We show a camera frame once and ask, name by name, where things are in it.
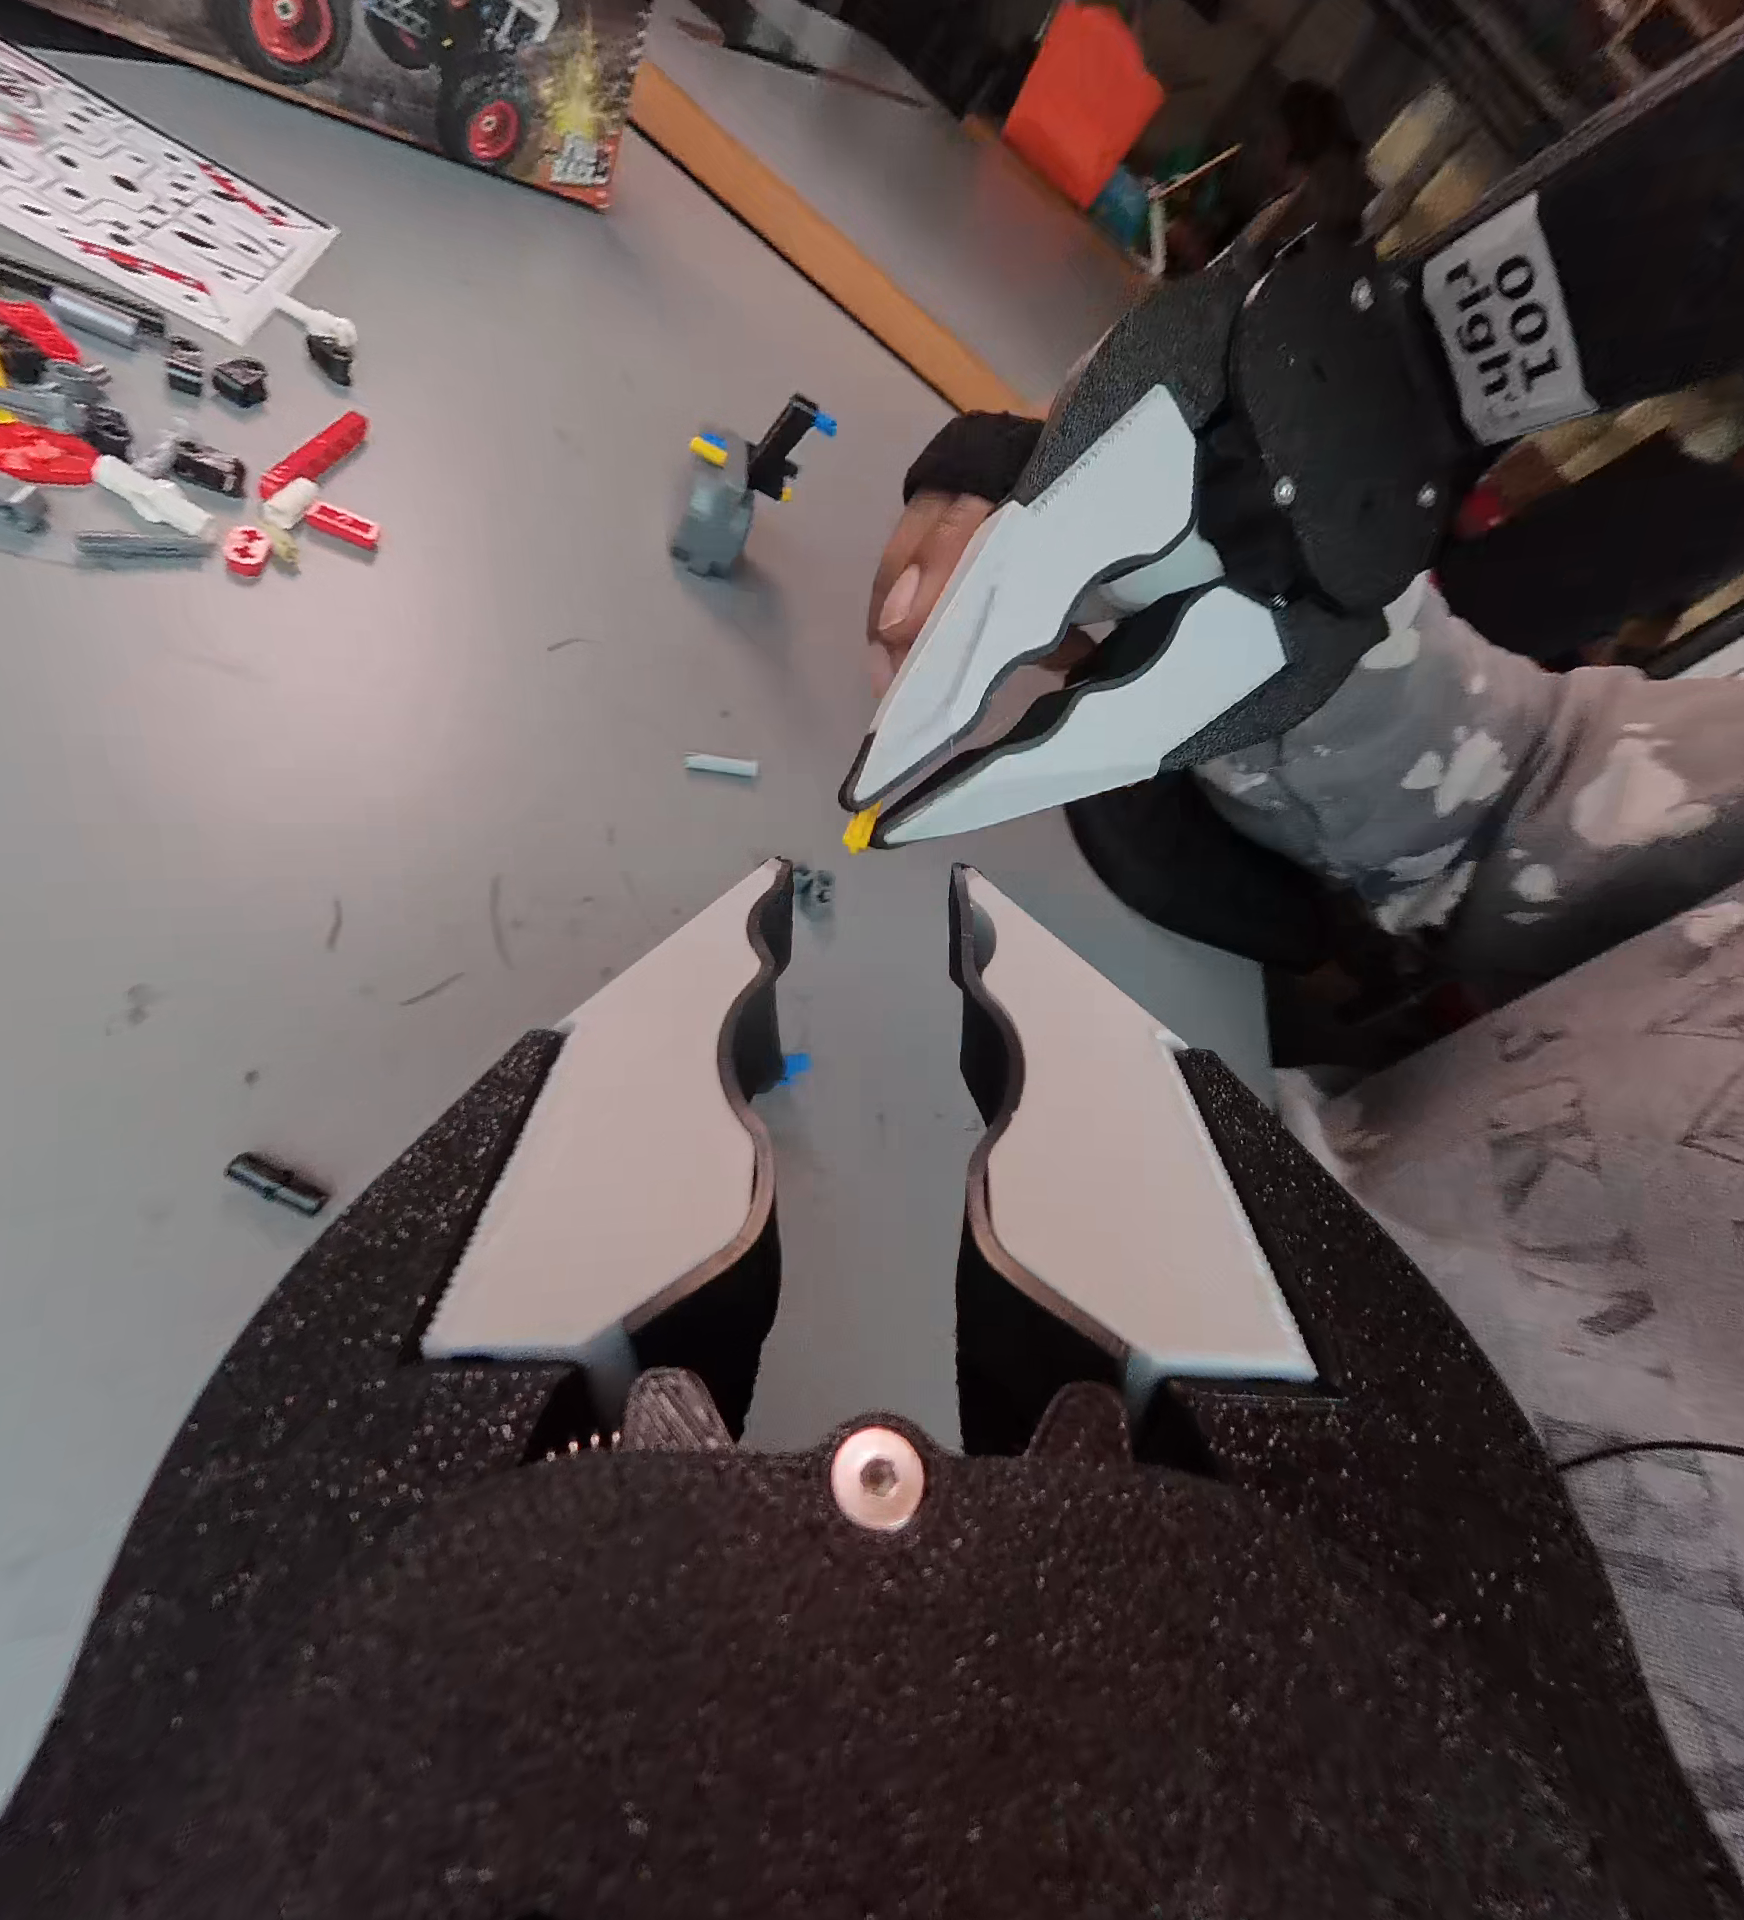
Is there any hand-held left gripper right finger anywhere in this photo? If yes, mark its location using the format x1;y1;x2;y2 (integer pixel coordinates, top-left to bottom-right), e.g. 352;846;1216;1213
950;861;1321;1419

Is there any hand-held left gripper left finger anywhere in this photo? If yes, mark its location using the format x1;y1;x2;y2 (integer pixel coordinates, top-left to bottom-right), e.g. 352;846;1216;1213
422;857;800;1419

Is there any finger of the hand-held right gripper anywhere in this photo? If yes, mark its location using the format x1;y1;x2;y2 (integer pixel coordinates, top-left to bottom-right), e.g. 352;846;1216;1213
840;388;1273;804
873;582;1287;849

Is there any person's right forearm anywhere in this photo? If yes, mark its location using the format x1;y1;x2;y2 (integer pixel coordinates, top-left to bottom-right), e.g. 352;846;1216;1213
1188;576;1744;997

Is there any grey desk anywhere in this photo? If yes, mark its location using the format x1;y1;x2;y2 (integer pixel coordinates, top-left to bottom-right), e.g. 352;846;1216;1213
0;43;1281;1920

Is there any person's right hand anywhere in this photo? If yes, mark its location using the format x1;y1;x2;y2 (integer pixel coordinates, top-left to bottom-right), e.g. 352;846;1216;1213
869;412;1049;698

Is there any black connector pin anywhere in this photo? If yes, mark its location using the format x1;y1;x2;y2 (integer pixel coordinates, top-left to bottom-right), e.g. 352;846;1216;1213
224;1153;331;1216

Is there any grey toy motor assembly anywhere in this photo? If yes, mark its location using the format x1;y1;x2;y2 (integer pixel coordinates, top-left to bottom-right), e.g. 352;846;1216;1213
670;394;840;578

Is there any orange bag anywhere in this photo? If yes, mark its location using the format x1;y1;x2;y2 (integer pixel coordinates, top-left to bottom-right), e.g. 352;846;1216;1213
999;0;1165;213

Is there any person's patterned grey sweatshirt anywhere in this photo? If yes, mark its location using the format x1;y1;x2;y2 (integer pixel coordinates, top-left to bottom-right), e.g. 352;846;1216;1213
1279;840;1744;1920

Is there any toy truck set box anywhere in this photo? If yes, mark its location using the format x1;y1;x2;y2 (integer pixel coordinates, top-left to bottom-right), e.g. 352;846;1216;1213
25;0;655;213

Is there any pile of mixed brick parts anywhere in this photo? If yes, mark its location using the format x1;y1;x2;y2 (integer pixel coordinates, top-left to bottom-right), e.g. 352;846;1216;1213
0;225;387;578

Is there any white sticker sheet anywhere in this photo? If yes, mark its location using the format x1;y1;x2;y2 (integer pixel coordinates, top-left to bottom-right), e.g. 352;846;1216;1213
0;22;341;347

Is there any thin black cable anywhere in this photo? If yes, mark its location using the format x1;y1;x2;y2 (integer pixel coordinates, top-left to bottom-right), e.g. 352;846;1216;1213
1547;1437;1744;1477

